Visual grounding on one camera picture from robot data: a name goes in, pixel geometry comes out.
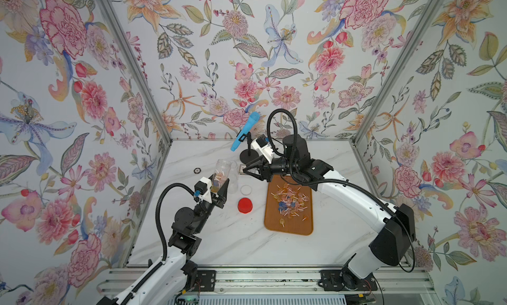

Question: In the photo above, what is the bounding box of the clear plastic jar lid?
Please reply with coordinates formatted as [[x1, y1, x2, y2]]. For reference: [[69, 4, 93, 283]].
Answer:
[[240, 185, 252, 196]]

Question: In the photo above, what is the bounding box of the small clear jar of candies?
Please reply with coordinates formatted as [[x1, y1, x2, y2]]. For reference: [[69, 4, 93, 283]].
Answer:
[[211, 159, 232, 193]]

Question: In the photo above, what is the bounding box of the red jar lid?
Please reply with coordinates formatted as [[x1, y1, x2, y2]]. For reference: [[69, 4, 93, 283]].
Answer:
[[237, 198, 253, 214]]

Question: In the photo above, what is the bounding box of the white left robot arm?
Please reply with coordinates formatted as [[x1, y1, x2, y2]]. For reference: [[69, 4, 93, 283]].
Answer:
[[98, 178, 230, 304]]

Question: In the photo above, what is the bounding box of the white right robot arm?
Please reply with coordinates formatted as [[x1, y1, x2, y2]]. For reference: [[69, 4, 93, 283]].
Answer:
[[243, 135, 415, 281]]

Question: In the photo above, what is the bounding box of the black microphone stand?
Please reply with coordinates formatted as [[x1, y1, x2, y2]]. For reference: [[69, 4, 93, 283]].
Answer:
[[240, 133, 259, 165]]

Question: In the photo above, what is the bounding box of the brown wooden tray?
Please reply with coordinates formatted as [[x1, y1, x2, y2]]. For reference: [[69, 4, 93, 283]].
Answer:
[[264, 176, 314, 236]]

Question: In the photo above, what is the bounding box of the blue microphone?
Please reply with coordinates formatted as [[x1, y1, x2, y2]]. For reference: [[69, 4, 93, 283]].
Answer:
[[231, 112, 260, 152]]

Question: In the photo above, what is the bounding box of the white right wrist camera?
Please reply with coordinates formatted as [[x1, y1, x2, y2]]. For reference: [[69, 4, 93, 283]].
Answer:
[[251, 135, 275, 164]]

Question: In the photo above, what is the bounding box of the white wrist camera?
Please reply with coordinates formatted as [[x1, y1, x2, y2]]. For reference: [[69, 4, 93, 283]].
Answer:
[[194, 177, 213, 203], [251, 135, 275, 164]]

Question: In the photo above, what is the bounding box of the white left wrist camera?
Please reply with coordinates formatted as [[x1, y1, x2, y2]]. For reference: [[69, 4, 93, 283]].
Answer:
[[194, 177, 213, 203]]

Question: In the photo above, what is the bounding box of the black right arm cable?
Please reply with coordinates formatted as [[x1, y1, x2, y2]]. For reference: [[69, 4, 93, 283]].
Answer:
[[266, 108, 416, 273]]

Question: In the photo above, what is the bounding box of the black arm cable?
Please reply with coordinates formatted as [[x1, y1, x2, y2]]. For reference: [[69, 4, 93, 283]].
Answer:
[[118, 181, 197, 305], [266, 108, 416, 273]]

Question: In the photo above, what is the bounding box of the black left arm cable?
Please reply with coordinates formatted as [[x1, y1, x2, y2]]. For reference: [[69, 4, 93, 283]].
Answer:
[[118, 181, 197, 305]]

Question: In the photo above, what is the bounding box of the aluminium frame post right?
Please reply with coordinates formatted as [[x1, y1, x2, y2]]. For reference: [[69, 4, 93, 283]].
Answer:
[[350, 0, 445, 147]]

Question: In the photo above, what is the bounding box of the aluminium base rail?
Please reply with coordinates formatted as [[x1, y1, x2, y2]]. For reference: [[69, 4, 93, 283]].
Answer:
[[98, 265, 434, 305]]

